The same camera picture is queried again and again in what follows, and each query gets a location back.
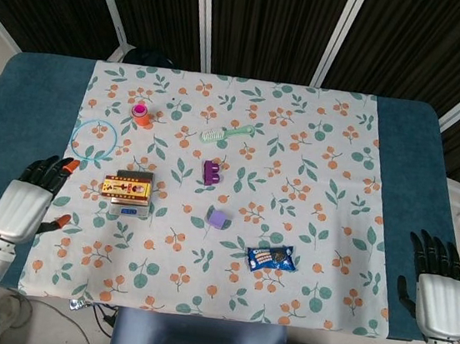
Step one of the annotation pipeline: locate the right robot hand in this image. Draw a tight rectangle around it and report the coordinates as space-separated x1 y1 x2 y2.
390 226 460 341

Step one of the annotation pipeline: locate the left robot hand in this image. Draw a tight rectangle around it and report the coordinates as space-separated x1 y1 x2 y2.
0 148 82 252

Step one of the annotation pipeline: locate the red yellow snack box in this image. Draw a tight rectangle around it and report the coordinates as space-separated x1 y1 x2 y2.
99 172 156 205

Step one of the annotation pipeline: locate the small digital scale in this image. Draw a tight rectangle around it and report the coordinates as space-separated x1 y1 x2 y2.
107 167 158 220

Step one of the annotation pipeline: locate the teal table cover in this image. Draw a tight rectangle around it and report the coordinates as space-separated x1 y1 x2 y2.
0 47 460 344

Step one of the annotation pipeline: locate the silver foil wrapper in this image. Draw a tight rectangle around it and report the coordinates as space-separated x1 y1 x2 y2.
67 297 92 313

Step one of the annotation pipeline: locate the orange cylinder with pink cap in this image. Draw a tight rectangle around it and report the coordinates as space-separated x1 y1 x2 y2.
129 101 153 129

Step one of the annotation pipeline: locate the blue cookie packet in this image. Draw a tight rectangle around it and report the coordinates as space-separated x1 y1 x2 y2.
244 241 301 277

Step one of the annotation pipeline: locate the dark purple toy block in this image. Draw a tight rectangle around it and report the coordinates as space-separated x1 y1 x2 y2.
200 159 225 188

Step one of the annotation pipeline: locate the light purple foam cube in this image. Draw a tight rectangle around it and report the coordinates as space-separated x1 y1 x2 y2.
206 208 228 230

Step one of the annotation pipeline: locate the black chair back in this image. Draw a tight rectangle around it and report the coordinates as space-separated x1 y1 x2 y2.
122 45 178 72

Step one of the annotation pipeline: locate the green brush with white bristles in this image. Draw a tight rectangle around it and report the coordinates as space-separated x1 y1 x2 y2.
198 119 257 150

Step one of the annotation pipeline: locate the floral print tablecloth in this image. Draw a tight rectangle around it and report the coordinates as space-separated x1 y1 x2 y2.
16 52 418 341

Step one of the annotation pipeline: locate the dark folding partition screen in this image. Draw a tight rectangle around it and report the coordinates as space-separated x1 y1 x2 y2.
0 0 460 192

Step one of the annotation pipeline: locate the thin blue ring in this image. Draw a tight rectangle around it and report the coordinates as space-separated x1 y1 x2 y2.
69 116 121 165

